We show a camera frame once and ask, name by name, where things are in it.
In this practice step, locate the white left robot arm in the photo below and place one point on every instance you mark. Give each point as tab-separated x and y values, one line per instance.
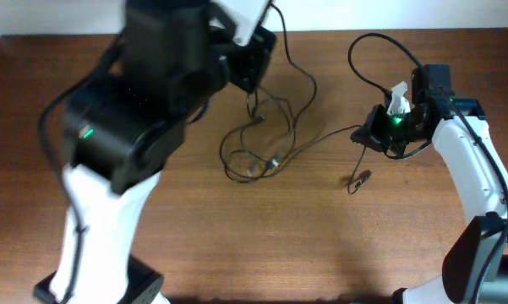
123	121

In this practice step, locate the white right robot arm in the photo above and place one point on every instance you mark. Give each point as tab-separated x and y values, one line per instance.
475	270

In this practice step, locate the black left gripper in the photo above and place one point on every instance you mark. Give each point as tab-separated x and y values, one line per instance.
254	63

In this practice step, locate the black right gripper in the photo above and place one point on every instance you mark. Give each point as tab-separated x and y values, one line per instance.
369	132

